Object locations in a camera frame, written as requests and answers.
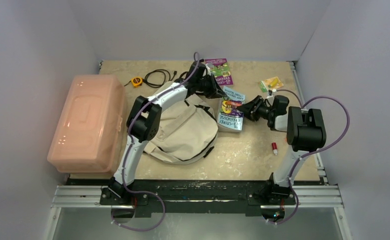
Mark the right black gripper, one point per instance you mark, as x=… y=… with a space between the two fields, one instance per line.
x=255 y=108

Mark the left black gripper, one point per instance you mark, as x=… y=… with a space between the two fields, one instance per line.
x=214 y=88

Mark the light blue Treehouse book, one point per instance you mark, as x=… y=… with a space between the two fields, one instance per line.
x=229 y=119

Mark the purple Treehouse book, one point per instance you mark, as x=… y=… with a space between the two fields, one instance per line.
x=221 y=70

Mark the beige canvas backpack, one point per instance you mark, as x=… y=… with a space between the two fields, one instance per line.
x=187 y=132

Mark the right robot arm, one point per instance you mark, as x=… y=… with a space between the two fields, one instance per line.
x=305 y=133

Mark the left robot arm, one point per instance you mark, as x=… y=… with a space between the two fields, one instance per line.
x=144 y=120

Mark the banana picture card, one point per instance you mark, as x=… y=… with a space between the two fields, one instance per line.
x=270 y=84

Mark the red marker pen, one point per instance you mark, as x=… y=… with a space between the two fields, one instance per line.
x=274 y=148

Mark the yellow tape measure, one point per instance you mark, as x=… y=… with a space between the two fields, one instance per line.
x=137 y=81

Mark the pink plastic storage box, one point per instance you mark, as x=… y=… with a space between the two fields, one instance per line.
x=90 y=129

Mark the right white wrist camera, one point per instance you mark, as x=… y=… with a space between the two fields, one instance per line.
x=271 y=95

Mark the black table front rail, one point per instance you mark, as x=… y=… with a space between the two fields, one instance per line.
x=251 y=198

